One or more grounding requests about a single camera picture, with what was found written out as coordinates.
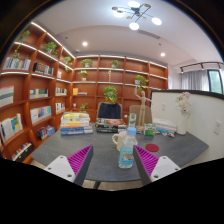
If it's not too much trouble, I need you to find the dark-framed window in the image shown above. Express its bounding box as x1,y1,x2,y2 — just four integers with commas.
207,69,224,95

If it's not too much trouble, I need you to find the dark chair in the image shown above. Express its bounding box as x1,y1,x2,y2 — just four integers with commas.
96,101,124,120

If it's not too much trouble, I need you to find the white vase with flowers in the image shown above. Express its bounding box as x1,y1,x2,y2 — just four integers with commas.
175,91,193,136

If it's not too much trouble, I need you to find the large white wall socket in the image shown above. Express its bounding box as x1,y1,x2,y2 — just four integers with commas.
213,119,223,136

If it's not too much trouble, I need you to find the tan chair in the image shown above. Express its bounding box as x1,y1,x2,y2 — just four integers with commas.
128,104,153,126

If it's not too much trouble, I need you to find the tall green-white carton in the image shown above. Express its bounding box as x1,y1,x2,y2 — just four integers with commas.
127,112,138,129

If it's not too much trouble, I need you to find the wooden shelf unit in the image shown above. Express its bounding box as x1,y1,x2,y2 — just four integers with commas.
0,21,169,164

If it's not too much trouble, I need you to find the small green-white box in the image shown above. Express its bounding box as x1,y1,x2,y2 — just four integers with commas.
143,123,157,137

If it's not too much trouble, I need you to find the clear blue-capped water bottle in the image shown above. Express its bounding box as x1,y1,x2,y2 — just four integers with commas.
118,126,139,169

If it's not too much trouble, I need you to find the cream ceramic mug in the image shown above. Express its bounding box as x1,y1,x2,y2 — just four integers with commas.
111,130,128,153

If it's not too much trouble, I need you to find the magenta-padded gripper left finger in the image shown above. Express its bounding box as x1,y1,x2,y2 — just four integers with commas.
44,144,94,187

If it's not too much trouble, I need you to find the stack of colourful books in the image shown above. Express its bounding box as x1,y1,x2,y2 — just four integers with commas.
59,111,94,136

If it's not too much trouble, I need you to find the stack of dark books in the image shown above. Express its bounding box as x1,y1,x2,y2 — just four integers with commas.
94,117,128,134

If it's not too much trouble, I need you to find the ceiling air vent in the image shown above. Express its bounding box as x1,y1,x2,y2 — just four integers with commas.
137,29,162,40

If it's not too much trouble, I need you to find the wooden artist mannequin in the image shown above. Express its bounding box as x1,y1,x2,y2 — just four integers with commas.
134,87,153,132

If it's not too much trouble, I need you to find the stack of white books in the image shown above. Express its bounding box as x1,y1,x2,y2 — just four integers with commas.
152,117,178,134

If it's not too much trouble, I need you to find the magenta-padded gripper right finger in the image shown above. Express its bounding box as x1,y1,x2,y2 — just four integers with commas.
133,144,181,187

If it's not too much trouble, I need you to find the multi-bulb ceiling lamp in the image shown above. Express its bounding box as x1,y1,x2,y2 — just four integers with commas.
111,0,163,31

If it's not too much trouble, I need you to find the flat round red coaster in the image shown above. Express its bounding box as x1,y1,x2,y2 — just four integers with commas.
145,143,160,153

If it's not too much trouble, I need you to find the grey sheer curtain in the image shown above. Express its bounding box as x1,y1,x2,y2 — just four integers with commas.
180,69,210,93

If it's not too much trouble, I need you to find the black track light rail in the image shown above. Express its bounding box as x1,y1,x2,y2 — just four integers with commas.
179,61,224,74

